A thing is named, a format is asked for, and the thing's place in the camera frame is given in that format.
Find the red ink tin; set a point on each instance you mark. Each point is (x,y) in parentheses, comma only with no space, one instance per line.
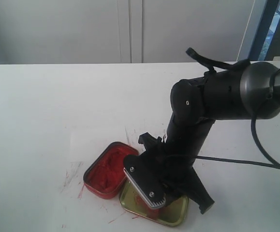
(105,176)

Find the red stamp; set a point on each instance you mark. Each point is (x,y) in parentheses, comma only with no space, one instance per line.
(153,213)

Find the gold tin lid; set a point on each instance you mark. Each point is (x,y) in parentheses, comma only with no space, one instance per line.
(171,216)

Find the black window frame post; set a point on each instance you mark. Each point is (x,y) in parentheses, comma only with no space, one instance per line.
(265,31)

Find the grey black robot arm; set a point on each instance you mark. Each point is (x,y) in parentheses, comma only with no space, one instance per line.
(240,91)

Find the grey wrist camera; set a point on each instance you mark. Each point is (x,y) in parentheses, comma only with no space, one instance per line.
(144,181)

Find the grey cabinet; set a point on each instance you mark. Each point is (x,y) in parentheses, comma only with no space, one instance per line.
(126,31)

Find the white paper sheet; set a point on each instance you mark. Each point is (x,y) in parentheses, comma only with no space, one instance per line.
(87,144)

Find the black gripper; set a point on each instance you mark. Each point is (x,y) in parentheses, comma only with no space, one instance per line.
(174,172)

